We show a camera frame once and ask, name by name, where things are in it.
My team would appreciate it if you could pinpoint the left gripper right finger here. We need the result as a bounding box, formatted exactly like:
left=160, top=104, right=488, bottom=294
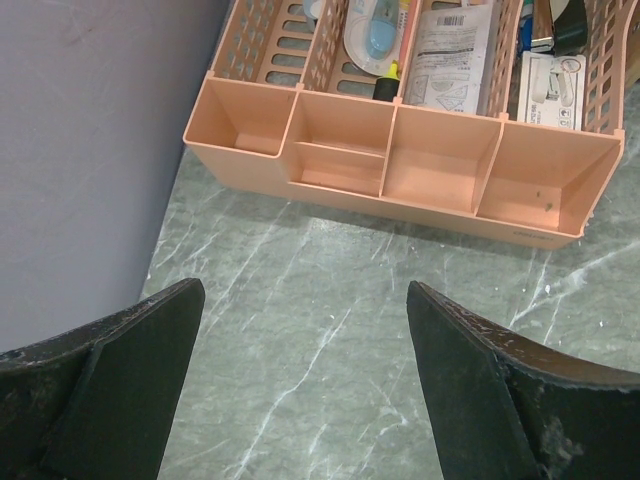
left=407, top=281, right=639, bottom=479

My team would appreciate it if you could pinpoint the orange plastic desk organizer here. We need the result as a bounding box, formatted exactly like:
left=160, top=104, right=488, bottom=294
left=184, top=1, right=637, bottom=249

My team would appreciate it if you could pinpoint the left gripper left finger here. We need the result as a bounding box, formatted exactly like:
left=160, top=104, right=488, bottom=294
left=1, top=278, right=205, bottom=479

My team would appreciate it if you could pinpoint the ruler set package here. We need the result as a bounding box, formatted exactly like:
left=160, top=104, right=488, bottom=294
left=404, top=1, right=495, bottom=114

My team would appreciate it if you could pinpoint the yellow highlighter pen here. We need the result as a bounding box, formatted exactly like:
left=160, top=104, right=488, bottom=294
left=372, top=60, right=400, bottom=102

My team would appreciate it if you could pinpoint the white stapler box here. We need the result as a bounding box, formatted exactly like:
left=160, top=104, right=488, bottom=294
left=517, top=51, right=586, bottom=131

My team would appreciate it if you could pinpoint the blue correction tape pack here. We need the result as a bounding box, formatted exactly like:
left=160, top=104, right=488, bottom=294
left=343, top=0, right=418, bottom=76

